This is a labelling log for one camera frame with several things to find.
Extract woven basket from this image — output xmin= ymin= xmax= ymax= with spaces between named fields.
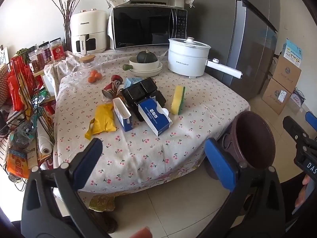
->
xmin=0 ymin=63 xmax=9 ymax=106

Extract cardboard box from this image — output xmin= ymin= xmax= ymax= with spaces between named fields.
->
xmin=262 ymin=78 xmax=292 ymax=115
xmin=271 ymin=54 xmax=302 ymax=88

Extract large blue white box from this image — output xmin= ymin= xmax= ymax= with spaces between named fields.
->
xmin=138 ymin=97 xmax=173 ymax=137

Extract cherry print tablecloth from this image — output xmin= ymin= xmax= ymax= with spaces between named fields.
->
xmin=44 ymin=45 xmax=251 ymax=194

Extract orange snack packet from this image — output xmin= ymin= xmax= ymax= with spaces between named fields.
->
xmin=6 ymin=149 xmax=32 ymax=179

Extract black microwave oven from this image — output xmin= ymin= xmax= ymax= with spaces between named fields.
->
xmin=110 ymin=4 xmax=188 ymax=50

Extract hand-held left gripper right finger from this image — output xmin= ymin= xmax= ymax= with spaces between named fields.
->
xmin=198 ymin=138 xmax=298 ymax=238

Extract cream bowl with green handle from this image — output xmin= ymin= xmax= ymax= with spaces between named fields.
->
xmin=122 ymin=56 xmax=160 ymax=71

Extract narrow blue white box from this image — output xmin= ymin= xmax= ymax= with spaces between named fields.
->
xmin=113 ymin=97 xmax=133 ymax=132

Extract dry branches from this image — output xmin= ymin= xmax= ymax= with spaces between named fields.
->
xmin=49 ymin=0 xmax=86 ymax=26

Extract red label jar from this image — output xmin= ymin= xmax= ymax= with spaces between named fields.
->
xmin=49 ymin=38 xmax=66 ymax=61

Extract cream air fryer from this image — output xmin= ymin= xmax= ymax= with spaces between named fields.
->
xmin=70 ymin=9 xmax=108 ymax=55

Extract yellow green sponge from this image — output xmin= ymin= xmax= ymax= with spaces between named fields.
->
xmin=171 ymin=85 xmax=186 ymax=115

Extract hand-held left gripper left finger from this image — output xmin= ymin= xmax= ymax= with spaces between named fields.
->
xmin=21 ymin=137 xmax=112 ymax=238

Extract white electric cooking pot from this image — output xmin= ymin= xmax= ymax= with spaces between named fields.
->
xmin=168 ymin=37 xmax=243 ymax=79

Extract white string spool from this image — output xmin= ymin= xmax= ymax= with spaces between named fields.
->
xmin=37 ymin=121 xmax=54 ymax=156

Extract red packets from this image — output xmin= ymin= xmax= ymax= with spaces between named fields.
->
xmin=7 ymin=55 xmax=38 ymax=112

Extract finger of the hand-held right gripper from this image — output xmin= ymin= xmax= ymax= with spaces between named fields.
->
xmin=283 ymin=116 xmax=309 ymax=145
xmin=305 ymin=111 xmax=317 ymax=131

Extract crushed red drink can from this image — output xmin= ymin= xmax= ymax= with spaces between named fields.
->
xmin=102 ymin=75 xmax=124 ymax=100

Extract brown plastic bin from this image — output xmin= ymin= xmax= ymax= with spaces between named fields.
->
xmin=204 ymin=111 xmax=276 ymax=179

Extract cream plate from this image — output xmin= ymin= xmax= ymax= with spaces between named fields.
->
xmin=129 ymin=61 xmax=163 ymax=77

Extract person's right hand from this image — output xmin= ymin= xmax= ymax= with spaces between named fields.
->
xmin=295 ymin=174 xmax=310 ymax=207

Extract glass teapot with wooden lid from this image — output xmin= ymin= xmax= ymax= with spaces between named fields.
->
xmin=71 ymin=55 xmax=103 ymax=82

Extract glass vase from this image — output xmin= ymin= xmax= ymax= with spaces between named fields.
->
xmin=64 ymin=23 xmax=73 ymax=52

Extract yellow patterned cloth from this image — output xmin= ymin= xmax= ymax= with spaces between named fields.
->
xmin=89 ymin=194 xmax=117 ymax=213

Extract black wire rack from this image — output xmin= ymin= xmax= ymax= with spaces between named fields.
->
xmin=0 ymin=54 xmax=55 ymax=160

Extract yellow plastic bag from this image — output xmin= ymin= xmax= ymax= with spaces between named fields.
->
xmin=84 ymin=103 xmax=117 ymax=141

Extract green squash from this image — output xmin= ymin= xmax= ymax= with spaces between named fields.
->
xmin=137 ymin=50 xmax=158 ymax=63

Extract grey refrigerator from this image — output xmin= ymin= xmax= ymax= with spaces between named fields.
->
xmin=184 ymin=0 xmax=281 ymax=100

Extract light blue carton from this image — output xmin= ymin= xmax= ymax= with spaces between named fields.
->
xmin=123 ymin=77 xmax=144 ymax=89

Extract dark content jar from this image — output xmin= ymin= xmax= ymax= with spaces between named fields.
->
xmin=37 ymin=42 xmax=51 ymax=65

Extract black plastic tray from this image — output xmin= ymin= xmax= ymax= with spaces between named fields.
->
xmin=121 ymin=77 xmax=166 ymax=122

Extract white paper bag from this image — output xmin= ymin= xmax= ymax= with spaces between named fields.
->
xmin=289 ymin=88 xmax=306 ymax=108

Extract blue white printed box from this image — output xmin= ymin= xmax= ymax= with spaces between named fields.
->
xmin=282 ymin=38 xmax=303 ymax=67

